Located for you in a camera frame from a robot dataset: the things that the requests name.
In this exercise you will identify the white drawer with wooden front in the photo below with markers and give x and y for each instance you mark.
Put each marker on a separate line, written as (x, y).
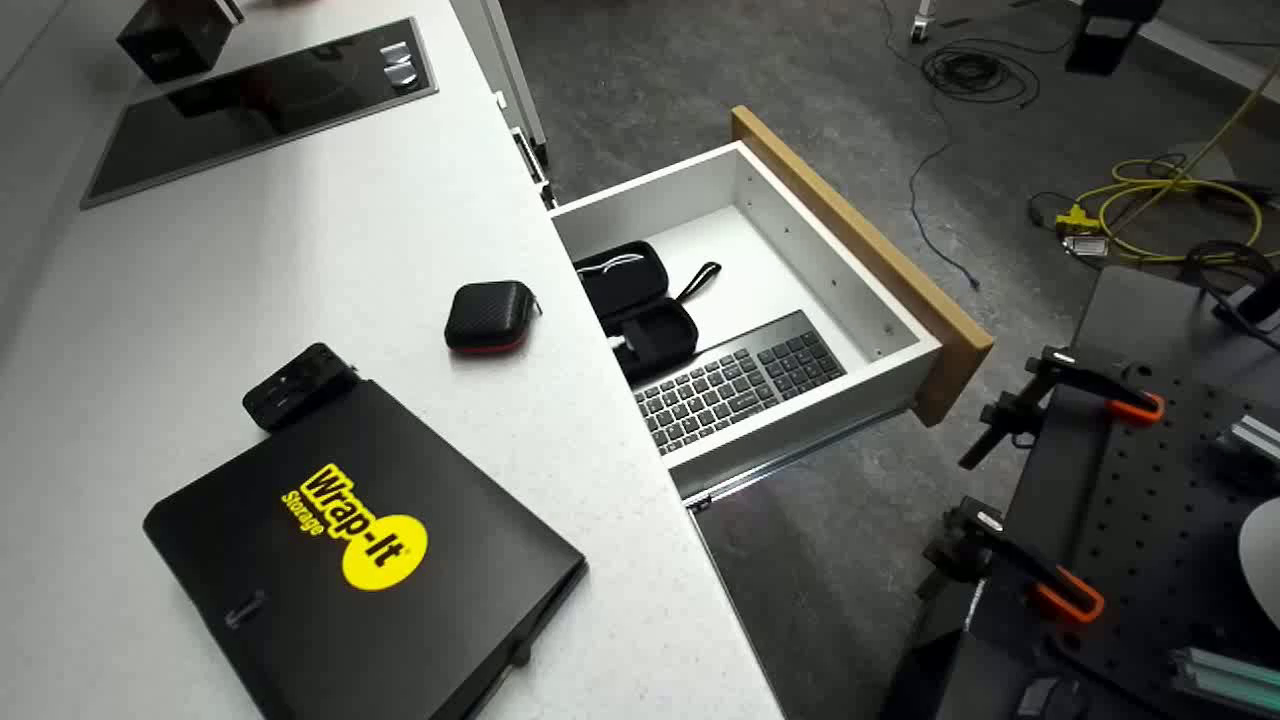
(855, 254)

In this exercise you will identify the black open zip case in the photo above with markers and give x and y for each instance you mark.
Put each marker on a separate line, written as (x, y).
(648, 341)

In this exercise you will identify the grey keyboard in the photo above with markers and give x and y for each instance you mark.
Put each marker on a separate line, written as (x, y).
(722, 385)

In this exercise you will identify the small black zip pouch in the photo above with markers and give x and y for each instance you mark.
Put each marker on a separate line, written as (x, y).
(484, 319)

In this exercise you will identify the small black device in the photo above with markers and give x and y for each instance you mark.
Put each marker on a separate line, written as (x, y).
(299, 385)

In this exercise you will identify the black box with yellow label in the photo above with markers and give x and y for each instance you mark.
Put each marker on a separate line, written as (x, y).
(402, 626)

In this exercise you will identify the black glass cooktop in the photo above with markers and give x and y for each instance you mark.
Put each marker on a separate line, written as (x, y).
(252, 112)

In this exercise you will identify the black perforated breadboard table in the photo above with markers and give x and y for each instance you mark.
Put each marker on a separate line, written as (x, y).
(1145, 535)

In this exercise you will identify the black floor stand base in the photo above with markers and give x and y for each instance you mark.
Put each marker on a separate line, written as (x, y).
(1106, 35)

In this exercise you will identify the black cube box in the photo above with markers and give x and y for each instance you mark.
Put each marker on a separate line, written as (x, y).
(174, 37)

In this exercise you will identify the short aluminium extrusion piece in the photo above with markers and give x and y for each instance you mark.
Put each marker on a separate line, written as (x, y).
(1258, 436)

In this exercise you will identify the white round disc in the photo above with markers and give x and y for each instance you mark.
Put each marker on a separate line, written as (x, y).
(1267, 561)

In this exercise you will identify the aluminium extrusion bar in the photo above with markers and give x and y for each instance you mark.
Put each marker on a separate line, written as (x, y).
(1227, 682)

